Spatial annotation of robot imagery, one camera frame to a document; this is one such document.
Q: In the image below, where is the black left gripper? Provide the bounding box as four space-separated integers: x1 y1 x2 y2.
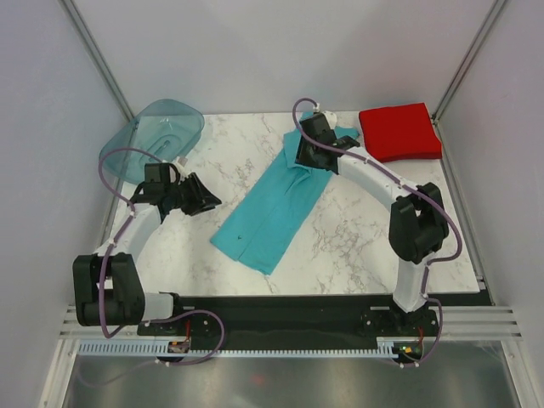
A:
165 173 222 218

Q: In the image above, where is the teal t shirt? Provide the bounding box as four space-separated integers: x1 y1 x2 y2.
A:
209 110 361 276

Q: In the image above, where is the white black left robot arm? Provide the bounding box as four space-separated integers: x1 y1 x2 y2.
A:
72 163 222 334

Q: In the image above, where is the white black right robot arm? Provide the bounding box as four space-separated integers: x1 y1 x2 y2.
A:
295 113 449 335

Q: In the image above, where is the teal transparent plastic bin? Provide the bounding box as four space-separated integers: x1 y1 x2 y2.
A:
99 99 205 184

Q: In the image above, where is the folded red t shirt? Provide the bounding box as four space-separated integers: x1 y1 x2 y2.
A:
359 103 443 163

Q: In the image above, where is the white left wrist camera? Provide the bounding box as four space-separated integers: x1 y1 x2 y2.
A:
172 156 189 178

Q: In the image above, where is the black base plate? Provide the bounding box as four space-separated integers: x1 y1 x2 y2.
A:
138 295 439 349

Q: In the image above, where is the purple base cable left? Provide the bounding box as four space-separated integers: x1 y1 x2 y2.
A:
76 308 226 388

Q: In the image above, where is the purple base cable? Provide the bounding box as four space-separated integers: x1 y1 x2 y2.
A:
390 325 445 370
76 308 226 388

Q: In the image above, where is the left aluminium corner post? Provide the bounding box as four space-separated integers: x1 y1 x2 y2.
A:
59 0 135 121

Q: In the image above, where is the aluminium corner post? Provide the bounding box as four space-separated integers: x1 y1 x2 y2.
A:
59 0 135 121
431 0 510 125

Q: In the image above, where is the right aluminium corner post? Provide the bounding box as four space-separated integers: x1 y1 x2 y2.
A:
431 0 510 125

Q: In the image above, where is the white slotted cable duct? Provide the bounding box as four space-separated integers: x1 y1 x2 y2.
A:
76 337 423 359

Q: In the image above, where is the aluminium frame rail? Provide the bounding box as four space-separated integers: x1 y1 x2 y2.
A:
59 306 522 341

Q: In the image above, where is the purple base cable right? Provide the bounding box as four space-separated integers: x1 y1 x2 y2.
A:
390 325 445 370

